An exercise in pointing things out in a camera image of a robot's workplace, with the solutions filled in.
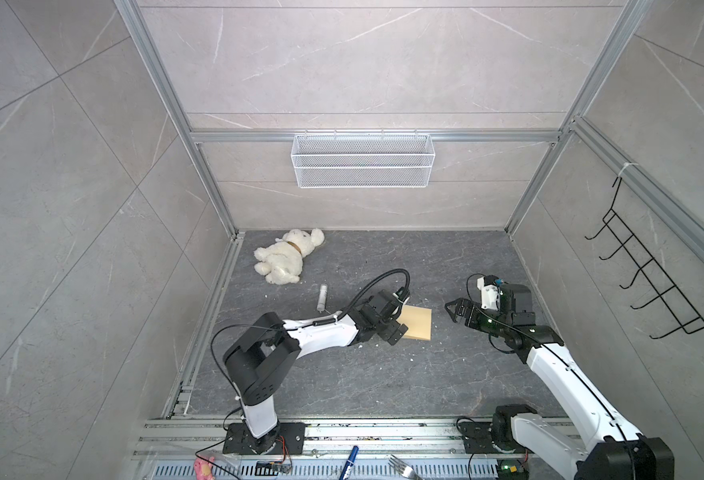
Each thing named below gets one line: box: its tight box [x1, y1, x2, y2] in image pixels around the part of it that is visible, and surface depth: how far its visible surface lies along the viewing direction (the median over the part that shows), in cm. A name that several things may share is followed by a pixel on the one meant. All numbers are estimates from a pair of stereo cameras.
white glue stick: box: [317, 284, 327, 313], surface depth 100 cm
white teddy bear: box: [253, 228, 325, 285], surface depth 103 cm
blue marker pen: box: [339, 445, 359, 480], surface depth 70 cm
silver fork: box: [387, 454, 423, 480], surface depth 70 cm
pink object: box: [194, 456, 216, 480], surface depth 69 cm
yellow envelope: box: [396, 304, 432, 341], surface depth 97 cm
